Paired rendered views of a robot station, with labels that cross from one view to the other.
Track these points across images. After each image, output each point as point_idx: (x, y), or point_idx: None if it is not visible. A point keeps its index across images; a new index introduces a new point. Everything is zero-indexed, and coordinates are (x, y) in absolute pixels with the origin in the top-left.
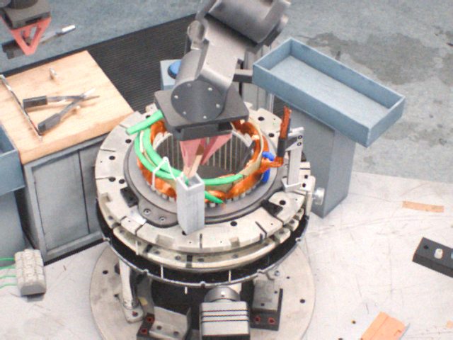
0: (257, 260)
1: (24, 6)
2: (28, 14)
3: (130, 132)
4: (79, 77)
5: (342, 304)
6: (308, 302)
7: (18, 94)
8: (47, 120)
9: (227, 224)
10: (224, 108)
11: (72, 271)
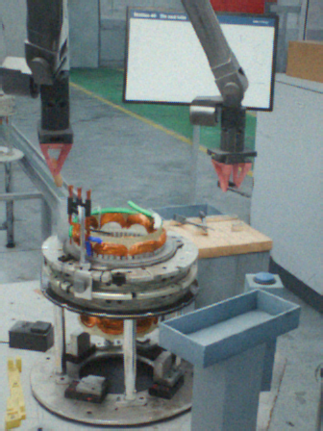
0: (53, 291)
1: (220, 148)
2: (213, 150)
3: (128, 202)
4: (239, 237)
5: None
6: (86, 415)
7: (221, 222)
8: (179, 215)
9: (60, 248)
10: (46, 128)
11: (152, 338)
